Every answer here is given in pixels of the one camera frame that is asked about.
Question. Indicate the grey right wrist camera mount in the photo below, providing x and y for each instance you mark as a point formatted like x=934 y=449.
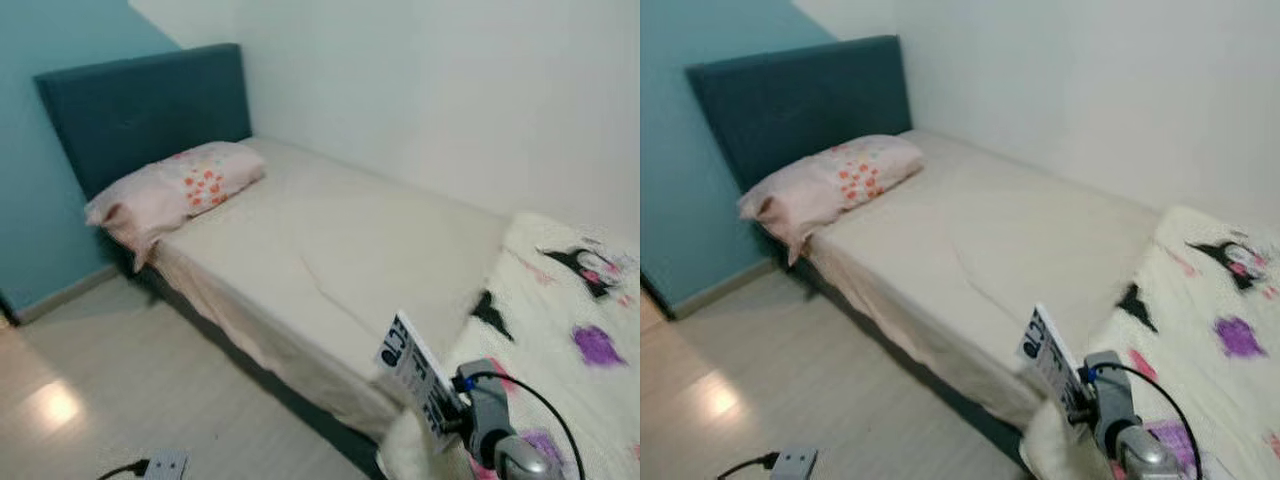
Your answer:
x=1110 y=400
x=490 y=410

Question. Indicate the cream sheeted bed mattress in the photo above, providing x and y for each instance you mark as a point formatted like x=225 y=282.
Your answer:
x=980 y=240
x=330 y=250

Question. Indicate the white book blue letters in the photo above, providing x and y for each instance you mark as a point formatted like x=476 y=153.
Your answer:
x=1050 y=355
x=415 y=370

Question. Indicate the teal upholstered headboard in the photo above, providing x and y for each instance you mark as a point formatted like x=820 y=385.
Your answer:
x=140 y=110
x=800 y=105

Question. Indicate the cream cartoon print blanket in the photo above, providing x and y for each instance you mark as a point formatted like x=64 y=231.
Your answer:
x=560 y=300
x=1200 y=290

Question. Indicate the beige wall baseboard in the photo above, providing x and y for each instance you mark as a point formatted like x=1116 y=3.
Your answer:
x=70 y=293
x=715 y=290

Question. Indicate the dark teal bed frame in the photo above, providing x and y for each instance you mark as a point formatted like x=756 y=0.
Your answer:
x=340 y=440
x=975 y=415

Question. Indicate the grey power strip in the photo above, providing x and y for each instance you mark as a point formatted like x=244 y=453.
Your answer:
x=167 y=466
x=795 y=465

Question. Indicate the pink patterned pillow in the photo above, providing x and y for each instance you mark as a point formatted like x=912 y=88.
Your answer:
x=170 y=195
x=830 y=185

